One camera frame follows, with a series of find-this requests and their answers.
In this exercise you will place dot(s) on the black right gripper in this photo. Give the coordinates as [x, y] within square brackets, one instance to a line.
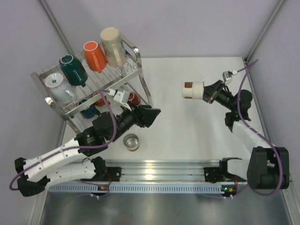
[210, 93]

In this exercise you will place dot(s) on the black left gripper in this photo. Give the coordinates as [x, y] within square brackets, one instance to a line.
[146, 118]

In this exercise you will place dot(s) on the red cup white interior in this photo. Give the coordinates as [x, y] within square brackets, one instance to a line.
[134, 98]

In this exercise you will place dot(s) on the small tumbler cork band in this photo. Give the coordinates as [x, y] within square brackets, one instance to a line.
[193, 90]

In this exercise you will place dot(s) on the steel tumbler cork base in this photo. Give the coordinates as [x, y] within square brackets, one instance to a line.
[131, 142]

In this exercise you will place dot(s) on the orange black round mug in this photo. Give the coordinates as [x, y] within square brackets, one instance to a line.
[100, 102]

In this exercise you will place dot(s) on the dark blue speckled mug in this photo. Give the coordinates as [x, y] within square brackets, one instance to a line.
[90, 112]

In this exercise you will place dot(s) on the tall beige floral mug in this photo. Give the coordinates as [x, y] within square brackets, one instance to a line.
[113, 47]

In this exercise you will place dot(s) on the dark green mug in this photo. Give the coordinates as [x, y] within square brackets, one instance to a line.
[73, 70]

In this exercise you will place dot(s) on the light blue mug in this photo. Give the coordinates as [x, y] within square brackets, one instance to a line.
[60, 88]

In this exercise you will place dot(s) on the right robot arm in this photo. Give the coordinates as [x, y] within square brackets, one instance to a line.
[268, 167]

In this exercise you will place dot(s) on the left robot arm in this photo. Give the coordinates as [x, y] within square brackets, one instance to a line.
[78, 158]

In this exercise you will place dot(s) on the stainless steel dish rack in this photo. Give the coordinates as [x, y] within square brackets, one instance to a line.
[130, 77]

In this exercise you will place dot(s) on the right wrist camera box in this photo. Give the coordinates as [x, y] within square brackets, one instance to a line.
[228, 76]

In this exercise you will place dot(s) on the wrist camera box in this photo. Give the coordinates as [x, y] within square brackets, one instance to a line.
[228, 76]
[120, 96]

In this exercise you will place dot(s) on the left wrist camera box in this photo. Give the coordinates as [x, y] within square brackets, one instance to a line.
[120, 96]

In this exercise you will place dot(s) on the aluminium mounting rail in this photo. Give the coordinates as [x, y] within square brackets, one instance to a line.
[148, 172]

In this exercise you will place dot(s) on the slotted cable duct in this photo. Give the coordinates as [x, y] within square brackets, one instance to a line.
[141, 188]

